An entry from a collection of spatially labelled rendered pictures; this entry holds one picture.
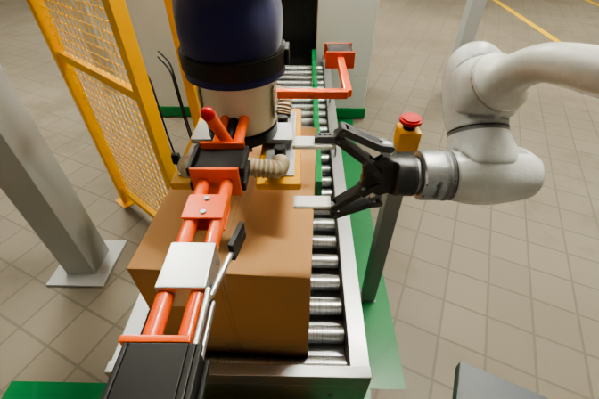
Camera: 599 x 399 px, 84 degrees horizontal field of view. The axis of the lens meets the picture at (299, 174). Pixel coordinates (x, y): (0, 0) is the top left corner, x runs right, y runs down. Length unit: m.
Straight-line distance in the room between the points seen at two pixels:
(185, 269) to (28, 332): 1.72
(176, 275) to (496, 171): 0.51
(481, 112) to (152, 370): 0.58
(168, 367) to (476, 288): 1.81
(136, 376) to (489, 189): 0.54
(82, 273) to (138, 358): 1.80
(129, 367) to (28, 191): 1.46
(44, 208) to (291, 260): 1.33
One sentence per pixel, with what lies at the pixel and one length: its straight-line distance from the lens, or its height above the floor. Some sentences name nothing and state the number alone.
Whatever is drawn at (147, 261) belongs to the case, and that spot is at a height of 0.95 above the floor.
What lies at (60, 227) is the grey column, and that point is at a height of 0.39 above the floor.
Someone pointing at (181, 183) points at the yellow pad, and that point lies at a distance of 0.78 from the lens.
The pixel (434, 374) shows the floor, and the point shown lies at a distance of 1.76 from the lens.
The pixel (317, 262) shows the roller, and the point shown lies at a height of 0.54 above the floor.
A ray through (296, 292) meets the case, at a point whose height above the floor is 0.89.
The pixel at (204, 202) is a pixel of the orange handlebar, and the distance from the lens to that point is 0.53.
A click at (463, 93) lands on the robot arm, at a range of 0.64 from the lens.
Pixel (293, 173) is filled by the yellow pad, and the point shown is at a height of 1.09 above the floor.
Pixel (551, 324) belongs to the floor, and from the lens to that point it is 2.11.
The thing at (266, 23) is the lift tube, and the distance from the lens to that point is 0.68.
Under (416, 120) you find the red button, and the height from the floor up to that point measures 1.04.
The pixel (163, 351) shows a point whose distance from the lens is 0.40.
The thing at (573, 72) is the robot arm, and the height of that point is 1.41.
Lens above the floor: 1.57
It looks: 40 degrees down
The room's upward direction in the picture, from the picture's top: straight up
